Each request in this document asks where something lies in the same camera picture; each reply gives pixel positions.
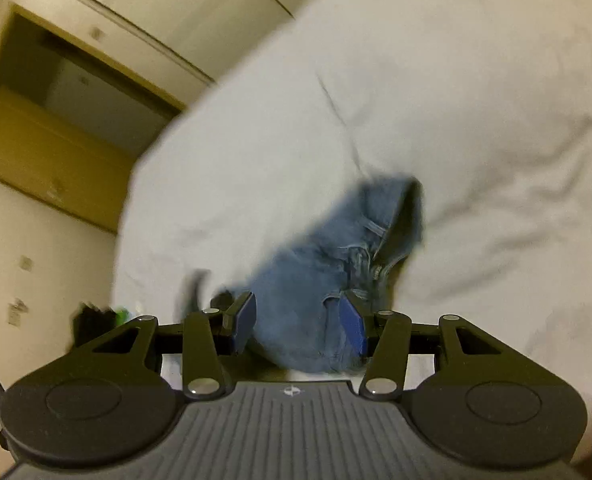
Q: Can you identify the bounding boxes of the blue denim jeans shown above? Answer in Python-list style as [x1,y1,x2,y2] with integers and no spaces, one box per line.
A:
[214,173,425,376]

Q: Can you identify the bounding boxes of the black folded garment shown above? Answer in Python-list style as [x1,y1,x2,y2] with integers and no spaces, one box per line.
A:
[71,304,128,349]

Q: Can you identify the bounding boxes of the wooden wall niche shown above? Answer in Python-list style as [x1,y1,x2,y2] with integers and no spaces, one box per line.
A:
[0,4,181,232]

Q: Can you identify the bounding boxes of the white bed duvet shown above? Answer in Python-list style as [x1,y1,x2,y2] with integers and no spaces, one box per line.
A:
[111,0,592,458]

